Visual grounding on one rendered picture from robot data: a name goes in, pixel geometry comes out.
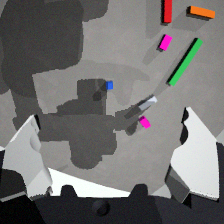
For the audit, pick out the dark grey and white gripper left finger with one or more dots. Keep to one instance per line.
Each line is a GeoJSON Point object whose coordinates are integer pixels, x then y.
{"type": "Point", "coordinates": [24, 175]}

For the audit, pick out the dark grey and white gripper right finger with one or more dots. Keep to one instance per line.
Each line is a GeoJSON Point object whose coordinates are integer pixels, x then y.
{"type": "Point", "coordinates": [195, 176]}

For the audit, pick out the red rod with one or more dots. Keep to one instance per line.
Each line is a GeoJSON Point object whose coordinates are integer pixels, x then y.
{"type": "Point", "coordinates": [166, 11]}

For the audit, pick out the grey rod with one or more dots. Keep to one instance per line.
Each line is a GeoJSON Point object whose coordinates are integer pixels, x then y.
{"type": "Point", "coordinates": [147, 102]}

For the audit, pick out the small blue block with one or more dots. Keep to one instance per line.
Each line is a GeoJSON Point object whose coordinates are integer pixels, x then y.
{"type": "Point", "coordinates": [109, 85]}

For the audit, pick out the green rod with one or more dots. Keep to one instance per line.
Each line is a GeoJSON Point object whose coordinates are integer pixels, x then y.
{"type": "Point", "coordinates": [184, 62]}

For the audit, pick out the orange rod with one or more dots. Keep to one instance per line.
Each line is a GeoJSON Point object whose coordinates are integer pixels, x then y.
{"type": "Point", "coordinates": [192, 10]}

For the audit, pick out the small magenta block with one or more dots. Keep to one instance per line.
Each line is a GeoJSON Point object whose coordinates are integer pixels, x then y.
{"type": "Point", "coordinates": [164, 42]}
{"type": "Point", "coordinates": [144, 122]}

